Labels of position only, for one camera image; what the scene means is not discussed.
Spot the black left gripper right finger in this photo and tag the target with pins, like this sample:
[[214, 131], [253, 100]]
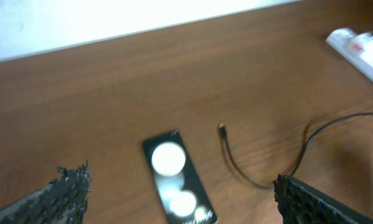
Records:
[[300, 203]]

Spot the white power strip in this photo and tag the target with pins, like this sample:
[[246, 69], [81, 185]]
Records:
[[341, 41]]

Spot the white USB wall adapter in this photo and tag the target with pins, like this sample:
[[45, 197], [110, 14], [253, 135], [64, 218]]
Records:
[[363, 42]]

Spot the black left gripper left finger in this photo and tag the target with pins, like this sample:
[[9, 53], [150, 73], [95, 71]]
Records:
[[62, 200]]

